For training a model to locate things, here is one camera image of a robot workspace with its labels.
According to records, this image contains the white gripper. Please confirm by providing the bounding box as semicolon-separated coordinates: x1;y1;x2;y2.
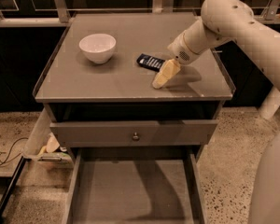
152;32;205;89

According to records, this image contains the blue rxbar blueberry wrapper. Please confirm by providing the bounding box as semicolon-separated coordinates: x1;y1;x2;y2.
136;54;165;72

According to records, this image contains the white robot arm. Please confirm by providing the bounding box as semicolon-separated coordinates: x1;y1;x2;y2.
152;0;280;224

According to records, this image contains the grey top drawer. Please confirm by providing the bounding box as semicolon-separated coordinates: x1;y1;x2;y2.
50;119;217;147

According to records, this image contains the round metal drawer knob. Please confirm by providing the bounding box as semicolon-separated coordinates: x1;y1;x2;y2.
133;133;140;141

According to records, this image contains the grey drawer cabinet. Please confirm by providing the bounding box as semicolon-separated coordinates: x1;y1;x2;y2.
32;12;236;224

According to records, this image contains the grey open middle drawer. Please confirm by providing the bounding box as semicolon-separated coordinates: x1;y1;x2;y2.
62;147;209;224

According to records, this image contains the white ceramic bowl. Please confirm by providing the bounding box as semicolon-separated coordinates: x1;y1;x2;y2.
79;34;117;64

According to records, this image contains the white table leg post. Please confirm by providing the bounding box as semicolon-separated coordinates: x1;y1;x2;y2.
259;87;280;119

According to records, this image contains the metal window frame rail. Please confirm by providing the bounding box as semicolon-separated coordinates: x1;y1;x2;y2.
0;0;280;28

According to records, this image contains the black floor cable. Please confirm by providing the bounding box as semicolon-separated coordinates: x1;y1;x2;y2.
0;132;29;168

